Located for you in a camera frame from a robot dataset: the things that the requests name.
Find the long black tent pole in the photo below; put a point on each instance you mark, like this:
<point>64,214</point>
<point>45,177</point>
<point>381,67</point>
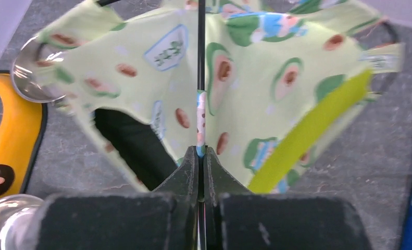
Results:
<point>202,239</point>

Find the steel pet bowl far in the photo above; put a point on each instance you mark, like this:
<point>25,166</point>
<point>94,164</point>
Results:
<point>24,81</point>

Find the steel pet bowl near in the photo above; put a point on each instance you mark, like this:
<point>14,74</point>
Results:
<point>16,212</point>

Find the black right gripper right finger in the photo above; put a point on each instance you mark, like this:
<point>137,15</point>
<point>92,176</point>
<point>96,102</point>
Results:
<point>236,218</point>

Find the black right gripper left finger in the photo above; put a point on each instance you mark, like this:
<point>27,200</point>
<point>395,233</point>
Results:
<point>165,218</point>

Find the green avocado-print pet tent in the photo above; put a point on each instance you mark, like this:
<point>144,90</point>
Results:
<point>279,87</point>

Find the steel pet bowl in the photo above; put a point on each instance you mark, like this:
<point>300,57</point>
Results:
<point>16,212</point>
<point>24,81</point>

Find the orange double bowl holder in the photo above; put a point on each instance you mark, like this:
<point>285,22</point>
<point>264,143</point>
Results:
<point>22,128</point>

